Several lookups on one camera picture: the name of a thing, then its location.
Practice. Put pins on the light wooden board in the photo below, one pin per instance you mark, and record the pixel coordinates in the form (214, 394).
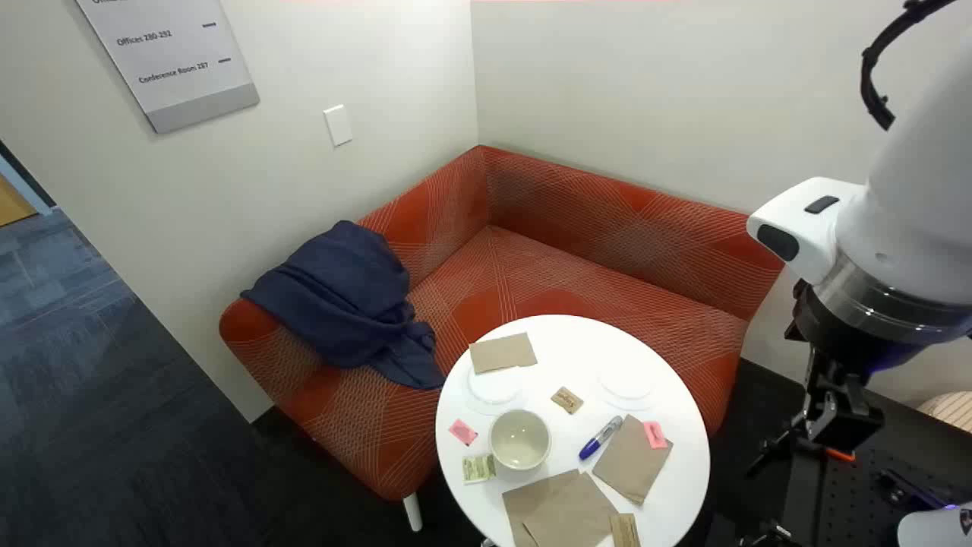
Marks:
(950, 413)

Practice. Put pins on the black side table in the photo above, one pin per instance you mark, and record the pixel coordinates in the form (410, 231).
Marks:
(914, 457)

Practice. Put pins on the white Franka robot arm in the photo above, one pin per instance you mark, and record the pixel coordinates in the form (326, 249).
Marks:
(914, 202)

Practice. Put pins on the white ceramic bowl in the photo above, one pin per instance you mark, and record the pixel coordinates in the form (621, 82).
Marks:
(522, 441)

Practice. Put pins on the small brown sachet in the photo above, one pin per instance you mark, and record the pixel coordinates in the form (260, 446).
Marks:
(567, 399)

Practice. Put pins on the orange red sofa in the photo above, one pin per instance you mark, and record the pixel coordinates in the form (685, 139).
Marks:
(567, 254)

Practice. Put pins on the narrow brown paper packet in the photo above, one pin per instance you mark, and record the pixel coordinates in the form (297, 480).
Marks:
(624, 529)

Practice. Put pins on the white sofa leg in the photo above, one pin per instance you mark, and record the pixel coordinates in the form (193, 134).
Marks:
(416, 513)

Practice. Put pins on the white grey rounded device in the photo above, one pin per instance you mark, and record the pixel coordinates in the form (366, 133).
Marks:
(938, 529)

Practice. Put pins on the round white table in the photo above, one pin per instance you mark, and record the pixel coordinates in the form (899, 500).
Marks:
(598, 354)

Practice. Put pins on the white round lid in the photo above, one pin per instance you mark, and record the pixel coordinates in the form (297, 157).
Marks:
(496, 388)

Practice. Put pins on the navy blue cloth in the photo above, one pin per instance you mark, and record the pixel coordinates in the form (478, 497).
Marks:
(346, 293)

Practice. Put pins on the medium brown paper napkin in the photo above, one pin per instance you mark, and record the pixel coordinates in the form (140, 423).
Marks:
(631, 463)

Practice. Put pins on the white light switch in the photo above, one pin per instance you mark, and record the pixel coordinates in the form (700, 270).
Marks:
(339, 126)

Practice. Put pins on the green sachet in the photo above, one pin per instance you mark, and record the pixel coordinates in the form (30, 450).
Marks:
(478, 469)

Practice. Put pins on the grey wall sign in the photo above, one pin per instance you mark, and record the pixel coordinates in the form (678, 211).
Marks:
(173, 62)

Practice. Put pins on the black tripod with orange clamp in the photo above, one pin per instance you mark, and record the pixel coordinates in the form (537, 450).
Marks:
(831, 413)

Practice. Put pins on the blue marker with white cap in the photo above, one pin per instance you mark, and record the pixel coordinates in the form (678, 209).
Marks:
(600, 438)

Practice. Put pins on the small brown paper napkin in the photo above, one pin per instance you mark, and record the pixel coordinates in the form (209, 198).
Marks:
(504, 354)

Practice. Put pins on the large brown paper napkin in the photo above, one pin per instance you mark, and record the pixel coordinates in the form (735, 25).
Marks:
(557, 513)

